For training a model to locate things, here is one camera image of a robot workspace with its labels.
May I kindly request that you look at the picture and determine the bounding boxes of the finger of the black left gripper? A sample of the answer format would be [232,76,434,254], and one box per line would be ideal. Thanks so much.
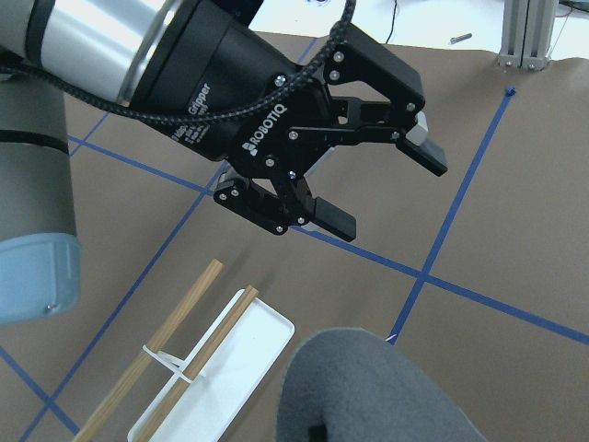
[294,25,447,175]

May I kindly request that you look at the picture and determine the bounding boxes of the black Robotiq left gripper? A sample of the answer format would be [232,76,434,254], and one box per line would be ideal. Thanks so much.
[133,1,356,241]

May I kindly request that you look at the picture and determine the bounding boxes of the grey towel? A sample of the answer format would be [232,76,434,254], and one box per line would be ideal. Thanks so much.
[275,328,485,441]

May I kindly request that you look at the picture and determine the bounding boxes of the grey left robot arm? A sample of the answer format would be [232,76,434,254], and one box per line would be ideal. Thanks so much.
[1,1,447,323]

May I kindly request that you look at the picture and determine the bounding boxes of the right wooden rack rod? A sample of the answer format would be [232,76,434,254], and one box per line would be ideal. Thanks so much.
[132,285,259,441]

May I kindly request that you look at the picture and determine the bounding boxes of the wooden rack rod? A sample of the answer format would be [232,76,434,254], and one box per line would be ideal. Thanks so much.
[132,285,259,441]
[73,259,225,442]

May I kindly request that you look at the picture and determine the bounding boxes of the white rack base tray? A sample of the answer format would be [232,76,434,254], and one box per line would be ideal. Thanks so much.
[152,298,295,441]

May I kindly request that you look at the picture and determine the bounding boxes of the left wooden rack rod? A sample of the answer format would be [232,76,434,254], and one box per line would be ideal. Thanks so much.
[73,259,225,442]

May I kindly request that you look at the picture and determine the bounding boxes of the small metal bolt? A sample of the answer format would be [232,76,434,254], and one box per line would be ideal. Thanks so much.
[449,32,473,45]

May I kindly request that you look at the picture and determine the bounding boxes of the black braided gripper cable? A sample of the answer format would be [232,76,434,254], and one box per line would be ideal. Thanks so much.
[0,0,358,125]

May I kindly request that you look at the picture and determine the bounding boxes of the aluminium profile post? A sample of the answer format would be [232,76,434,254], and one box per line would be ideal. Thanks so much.
[498,0,559,71]

